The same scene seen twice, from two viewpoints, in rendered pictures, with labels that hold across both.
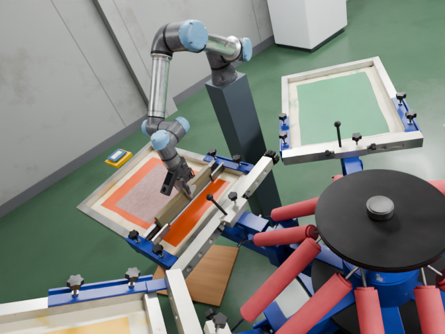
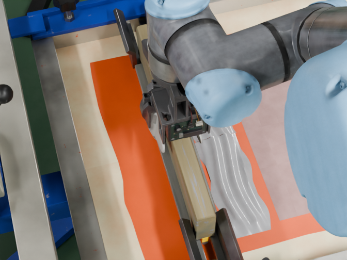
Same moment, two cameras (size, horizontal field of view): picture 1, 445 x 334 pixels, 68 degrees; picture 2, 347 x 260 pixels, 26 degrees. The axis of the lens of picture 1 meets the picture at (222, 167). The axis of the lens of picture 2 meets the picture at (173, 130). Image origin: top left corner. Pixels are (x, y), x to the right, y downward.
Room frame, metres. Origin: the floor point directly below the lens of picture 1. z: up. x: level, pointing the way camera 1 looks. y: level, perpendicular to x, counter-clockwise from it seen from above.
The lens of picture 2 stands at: (1.38, -0.37, 2.01)
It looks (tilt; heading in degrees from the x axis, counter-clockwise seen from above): 58 degrees down; 113
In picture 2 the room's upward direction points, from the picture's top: straight up
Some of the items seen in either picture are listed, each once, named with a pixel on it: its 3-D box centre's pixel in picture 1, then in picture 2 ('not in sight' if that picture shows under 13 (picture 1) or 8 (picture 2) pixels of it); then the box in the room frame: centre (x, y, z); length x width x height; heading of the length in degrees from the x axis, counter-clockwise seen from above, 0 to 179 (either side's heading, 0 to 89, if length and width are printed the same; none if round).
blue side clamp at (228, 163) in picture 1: (228, 166); not in sight; (1.29, -0.03, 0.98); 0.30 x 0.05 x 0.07; 38
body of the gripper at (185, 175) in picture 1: (179, 171); (178, 93); (1.16, 0.18, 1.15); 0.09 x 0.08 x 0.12; 128
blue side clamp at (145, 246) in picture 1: (152, 252); (114, 18); (0.94, 0.41, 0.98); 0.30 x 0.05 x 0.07; 38
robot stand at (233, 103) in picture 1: (249, 156); not in sight; (1.76, -0.20, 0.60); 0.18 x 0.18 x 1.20; 23
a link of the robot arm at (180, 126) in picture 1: (173, 130); (226, 70); (1.24, 0.13, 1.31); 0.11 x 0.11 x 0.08; 47
